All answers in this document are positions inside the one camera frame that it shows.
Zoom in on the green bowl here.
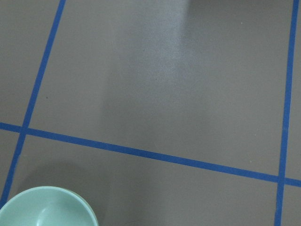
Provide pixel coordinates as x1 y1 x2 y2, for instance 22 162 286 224
0 186 99 226

